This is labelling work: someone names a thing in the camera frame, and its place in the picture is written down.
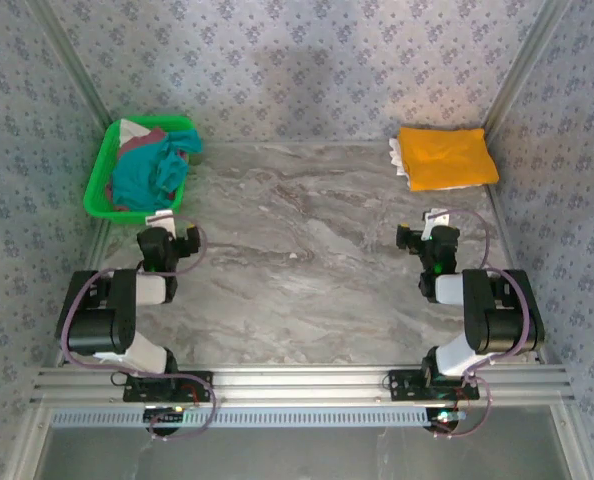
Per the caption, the teal t-shirt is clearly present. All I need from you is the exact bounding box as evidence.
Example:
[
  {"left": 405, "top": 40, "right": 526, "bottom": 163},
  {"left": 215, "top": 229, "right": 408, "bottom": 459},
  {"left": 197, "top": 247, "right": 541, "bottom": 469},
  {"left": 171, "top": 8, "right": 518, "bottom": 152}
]
[{"left": 110, "top": 128, "right": 203, "bottom": 212}]

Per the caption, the green plastic basket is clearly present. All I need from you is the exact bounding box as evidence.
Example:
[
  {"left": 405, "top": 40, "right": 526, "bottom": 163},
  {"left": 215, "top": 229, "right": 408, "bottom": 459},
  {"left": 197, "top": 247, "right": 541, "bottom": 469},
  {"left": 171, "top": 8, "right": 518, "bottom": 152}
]
[{"left": 82, "top": 114, "right": 197, "bottom": 225}]

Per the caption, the folded orange t-shirt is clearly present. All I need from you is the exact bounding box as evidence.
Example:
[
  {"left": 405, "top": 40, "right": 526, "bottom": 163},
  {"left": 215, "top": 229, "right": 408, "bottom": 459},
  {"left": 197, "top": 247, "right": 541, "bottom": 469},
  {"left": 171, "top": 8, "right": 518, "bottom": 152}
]
[{"left": 398, "top": 126, "right": 501, "bottom": 193}]

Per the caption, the crumpled white t-shirt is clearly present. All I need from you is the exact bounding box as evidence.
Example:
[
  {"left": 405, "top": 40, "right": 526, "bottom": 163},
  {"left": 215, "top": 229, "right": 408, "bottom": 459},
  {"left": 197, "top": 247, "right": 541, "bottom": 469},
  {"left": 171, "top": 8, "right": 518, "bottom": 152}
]
[{"left": 118, "top": 118, "right": 151, "bottom": 151}]

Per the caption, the small controller board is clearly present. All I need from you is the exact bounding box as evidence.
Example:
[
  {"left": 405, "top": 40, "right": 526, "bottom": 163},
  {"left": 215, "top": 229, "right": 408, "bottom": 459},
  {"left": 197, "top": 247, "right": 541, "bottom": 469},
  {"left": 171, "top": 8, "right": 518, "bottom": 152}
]
[
  {"left": 425, "top": 408, "right": 467, "bottom": 424},
  {"left": 143, "top": 405, "right": 187, "bottom": 419}
]

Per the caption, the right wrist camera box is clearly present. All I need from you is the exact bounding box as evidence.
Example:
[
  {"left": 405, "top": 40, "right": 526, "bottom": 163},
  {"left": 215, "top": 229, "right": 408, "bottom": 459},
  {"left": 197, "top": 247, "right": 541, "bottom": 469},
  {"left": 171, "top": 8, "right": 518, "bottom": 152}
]
[{"left": 423, "top": 208, "right": 451, "bottom": 236}]

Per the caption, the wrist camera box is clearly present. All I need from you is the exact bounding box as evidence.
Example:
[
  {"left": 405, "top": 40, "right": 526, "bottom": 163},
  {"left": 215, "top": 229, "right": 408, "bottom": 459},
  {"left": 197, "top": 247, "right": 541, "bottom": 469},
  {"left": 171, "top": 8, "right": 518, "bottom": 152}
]
[
  {"left": 423, "top": 208, "right": 451, "bottom": 236},
  {"left": 145, "top": 209, "right": 186, "bottom": 227}
]

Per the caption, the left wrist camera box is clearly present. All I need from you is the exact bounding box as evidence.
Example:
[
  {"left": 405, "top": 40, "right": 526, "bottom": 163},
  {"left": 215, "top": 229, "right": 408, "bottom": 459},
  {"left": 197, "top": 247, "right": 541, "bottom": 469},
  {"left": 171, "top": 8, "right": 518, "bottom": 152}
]
[{"left": 145, "top": 209, "right": 186, "bottom": 227}]

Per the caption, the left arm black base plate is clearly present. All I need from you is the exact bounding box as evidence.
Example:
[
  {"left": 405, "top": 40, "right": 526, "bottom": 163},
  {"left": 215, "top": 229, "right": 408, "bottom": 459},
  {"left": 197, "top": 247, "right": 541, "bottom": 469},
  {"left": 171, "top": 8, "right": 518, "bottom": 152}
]
[{"left": 121, "top": 370, "right": 214, "bottom": 404}]

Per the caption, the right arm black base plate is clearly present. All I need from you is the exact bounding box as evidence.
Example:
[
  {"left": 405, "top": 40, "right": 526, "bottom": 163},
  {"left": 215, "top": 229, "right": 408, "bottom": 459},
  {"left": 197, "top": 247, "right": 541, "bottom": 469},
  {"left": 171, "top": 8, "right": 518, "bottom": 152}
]
[{"left": 387, "top": 369, "right": 481, "bottom": 401}]

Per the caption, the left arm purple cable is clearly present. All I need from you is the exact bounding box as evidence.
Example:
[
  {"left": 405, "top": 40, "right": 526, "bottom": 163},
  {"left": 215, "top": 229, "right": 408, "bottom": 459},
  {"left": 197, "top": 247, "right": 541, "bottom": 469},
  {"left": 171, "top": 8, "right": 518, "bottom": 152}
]
[{"left": 59, "top": 223, "right": 219, "bottom": 442}]

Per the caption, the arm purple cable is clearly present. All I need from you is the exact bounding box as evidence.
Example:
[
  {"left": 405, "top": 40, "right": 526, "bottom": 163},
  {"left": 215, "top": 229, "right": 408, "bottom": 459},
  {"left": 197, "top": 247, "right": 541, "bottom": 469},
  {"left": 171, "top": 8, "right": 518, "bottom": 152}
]
[
  {"left": 59, "top": 223, "right": 219, "bottom": 442},
  {"left": 446, "top": 208, "right": 531, "bottom": 441}
]

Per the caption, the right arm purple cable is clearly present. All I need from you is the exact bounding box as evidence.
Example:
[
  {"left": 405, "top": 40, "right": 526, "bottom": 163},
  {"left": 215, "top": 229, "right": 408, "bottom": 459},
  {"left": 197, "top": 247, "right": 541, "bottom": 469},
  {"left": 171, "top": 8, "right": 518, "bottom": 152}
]
[{"left": 446, "top": 208, "right": 531, "bottom": 441}]

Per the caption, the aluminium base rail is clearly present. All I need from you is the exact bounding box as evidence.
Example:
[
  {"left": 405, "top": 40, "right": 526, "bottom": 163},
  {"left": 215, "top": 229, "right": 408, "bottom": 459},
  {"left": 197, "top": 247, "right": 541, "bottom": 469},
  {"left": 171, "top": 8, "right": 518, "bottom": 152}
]
[{"left": 29, "top": 364, "right": 576, "bottom": 405}]

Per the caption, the grey slotted cable duct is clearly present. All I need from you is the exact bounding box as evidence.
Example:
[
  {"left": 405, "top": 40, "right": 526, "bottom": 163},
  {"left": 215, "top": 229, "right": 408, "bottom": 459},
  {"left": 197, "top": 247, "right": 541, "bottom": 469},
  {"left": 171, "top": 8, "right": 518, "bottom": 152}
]
[{"left": 50, "top": 405, "right": 431, "bottom": 429}]

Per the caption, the aluminium frame post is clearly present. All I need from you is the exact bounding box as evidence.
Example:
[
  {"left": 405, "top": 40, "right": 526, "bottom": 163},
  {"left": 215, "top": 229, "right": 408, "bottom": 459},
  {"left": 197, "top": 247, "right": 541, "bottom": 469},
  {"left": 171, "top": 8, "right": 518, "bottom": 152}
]
[
  {"left": 26, "top": 0, "right": 116, "bottom": 126},
  {"left": 481, "top": 0, "right": 573, "bottom": 131}
]

